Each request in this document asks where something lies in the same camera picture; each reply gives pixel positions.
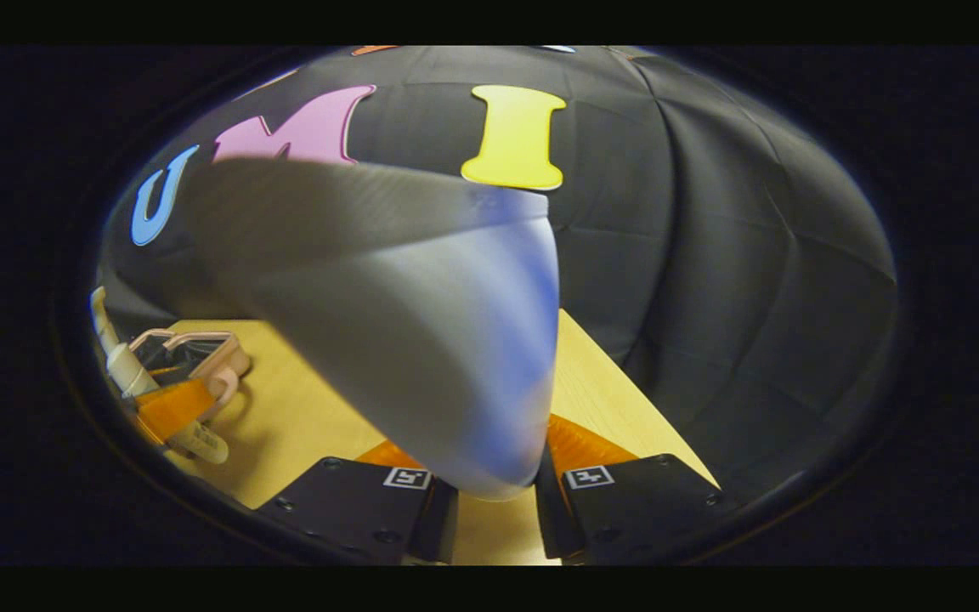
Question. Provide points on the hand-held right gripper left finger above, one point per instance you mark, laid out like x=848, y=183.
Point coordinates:
x=434, y=523

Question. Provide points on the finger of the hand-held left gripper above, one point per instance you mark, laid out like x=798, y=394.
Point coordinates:
x=175, y=408

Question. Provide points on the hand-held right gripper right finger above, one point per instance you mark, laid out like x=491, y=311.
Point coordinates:
x=551, y=518

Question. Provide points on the white pump bottle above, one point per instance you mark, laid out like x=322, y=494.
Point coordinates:
x=128, y=370

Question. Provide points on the pink suitcase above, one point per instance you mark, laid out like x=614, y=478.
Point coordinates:
x=226, y=357

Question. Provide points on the black backdrop cloth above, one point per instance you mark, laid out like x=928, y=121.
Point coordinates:
x=710, y=255

